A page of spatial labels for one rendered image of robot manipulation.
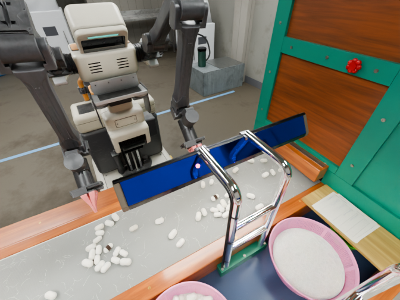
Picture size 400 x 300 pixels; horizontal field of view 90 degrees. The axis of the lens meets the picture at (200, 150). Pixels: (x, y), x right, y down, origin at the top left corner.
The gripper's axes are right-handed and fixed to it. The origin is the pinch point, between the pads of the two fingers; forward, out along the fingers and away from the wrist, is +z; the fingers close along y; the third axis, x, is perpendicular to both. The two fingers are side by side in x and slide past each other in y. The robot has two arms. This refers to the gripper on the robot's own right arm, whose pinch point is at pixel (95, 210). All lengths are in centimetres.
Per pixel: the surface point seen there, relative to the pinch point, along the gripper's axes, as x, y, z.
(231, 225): -36, 33, 16
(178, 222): -2.8, 25.5, 16.6
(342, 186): -22, 89, 29
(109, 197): 10.1, 4.7, -2.6
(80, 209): 10.2, -6.7, -2.8
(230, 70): 175, 215, -129
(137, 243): -2.8, 9.6, 16.6
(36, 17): 306, -42, -384
